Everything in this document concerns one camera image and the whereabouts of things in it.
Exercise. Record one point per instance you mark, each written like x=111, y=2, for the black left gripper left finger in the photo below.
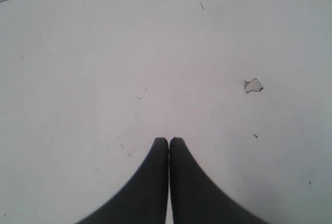
x=144, y=198

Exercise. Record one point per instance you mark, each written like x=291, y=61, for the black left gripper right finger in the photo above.
x=194, y=196

